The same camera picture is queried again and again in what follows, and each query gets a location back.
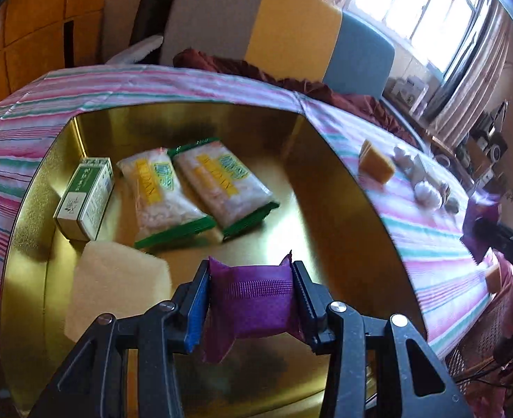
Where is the yellow sponge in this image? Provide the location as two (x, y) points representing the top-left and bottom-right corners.
(358, 139), (396, 184)
(485, 263), (503, 292)

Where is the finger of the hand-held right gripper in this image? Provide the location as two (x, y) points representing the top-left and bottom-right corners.
(474, 218), (513, 251)

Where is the cream sponge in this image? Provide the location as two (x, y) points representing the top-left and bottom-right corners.
(65, 240), (173, 349)

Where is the cane lattice chair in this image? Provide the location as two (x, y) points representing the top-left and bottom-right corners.
(450, 305), (503, 381)

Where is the gold tin box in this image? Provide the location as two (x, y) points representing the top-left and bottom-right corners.
(0, 102), (429, 418)

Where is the green white carton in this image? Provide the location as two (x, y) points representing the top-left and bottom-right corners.
(54, 157), (115, 241)

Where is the striped side curtain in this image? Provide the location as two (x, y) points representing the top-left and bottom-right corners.
(428, 4), (513, 140)

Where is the purple fabric pouch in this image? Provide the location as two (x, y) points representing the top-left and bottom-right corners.
(463, 192), (501, 238)
(202, 250), (307, 364)

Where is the window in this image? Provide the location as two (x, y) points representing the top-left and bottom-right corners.
(356, 0), (488, 75)

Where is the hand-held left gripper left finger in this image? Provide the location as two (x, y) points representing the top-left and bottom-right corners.
(28, 260), (211, 418)

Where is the wooden wardrobe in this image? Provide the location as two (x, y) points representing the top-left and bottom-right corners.
(0, 0), (111, 109)

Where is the green edged snack packet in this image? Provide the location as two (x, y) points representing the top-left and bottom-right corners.
(117, 148), (217, 250)
(169, 137), (280, 241)

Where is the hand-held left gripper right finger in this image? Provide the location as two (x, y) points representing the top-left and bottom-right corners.
(292, 261), (475, 418)

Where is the grey yellow blue sofa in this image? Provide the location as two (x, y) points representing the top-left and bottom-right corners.
(158, 0), (427, 149)

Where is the maroon blanket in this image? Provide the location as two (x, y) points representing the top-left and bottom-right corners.
(173, 48), (418, 144)

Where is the cluttered shelf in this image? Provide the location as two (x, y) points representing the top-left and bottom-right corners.
(452, 100), (510, 184)

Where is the white appliance box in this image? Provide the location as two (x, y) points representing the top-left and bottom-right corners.
(391, 76), (429, 111)

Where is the small white box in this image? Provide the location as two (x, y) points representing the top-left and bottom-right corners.
(409, 153), (431, 179)

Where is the striped tablecloth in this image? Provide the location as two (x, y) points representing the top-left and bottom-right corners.
(0, 64), (513, 358)

